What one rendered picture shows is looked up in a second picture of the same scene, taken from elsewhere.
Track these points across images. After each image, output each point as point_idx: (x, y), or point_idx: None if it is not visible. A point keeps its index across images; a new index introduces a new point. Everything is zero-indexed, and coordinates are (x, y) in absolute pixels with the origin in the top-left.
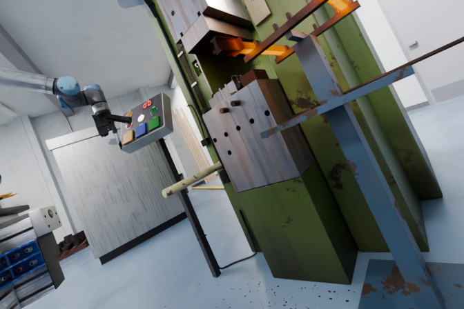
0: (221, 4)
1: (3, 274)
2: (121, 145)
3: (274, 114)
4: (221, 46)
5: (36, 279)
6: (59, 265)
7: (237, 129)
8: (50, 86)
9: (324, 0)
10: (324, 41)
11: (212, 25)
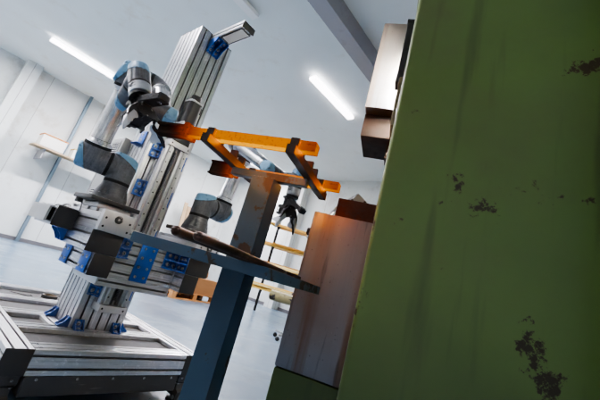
0: None
1: (172, 263)
2: (293, 231)
3: (305, 265)
4: (213, 169)
5: (179, 279)
6: (195, 284)
7: None
8: (258, 165)
9: (210, 148)
10: (380, 187)
11: (371, 129)
